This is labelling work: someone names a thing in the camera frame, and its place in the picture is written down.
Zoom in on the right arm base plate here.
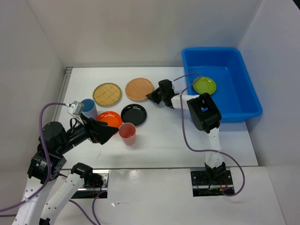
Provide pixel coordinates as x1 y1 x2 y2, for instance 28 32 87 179
190 168 235 197

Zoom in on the pink plastic cup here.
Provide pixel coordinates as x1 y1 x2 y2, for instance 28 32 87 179
119 123 136 146

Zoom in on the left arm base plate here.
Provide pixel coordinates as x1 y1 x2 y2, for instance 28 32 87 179
72 170 110 199

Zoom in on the green-rimmed bamboo tray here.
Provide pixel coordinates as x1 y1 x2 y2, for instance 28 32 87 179
92 82 122 107

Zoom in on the green plastic plate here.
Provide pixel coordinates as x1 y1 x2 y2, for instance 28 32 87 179
193 76 217 95

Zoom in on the black plastic plate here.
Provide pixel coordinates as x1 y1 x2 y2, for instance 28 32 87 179
120 104 147 127

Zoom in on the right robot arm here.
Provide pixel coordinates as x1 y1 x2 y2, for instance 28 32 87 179
146 79 226 184

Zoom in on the blue plastic cup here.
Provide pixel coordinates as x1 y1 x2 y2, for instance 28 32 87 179
81 99 98 119

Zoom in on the orange plastic plate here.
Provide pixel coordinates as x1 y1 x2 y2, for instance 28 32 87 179
96 111 122 128

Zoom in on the blue plastic bin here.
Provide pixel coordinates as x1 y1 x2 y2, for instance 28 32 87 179
182 47 263 123

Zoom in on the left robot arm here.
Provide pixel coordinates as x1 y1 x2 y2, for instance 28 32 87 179
13 115 119 225

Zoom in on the brown woven bamboo tray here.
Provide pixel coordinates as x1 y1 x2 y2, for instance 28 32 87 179
125 77 154 102

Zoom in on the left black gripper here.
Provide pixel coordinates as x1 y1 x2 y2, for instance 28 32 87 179
58 112 120 154

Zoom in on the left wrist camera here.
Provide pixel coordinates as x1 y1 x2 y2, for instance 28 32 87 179
66 101 84 117

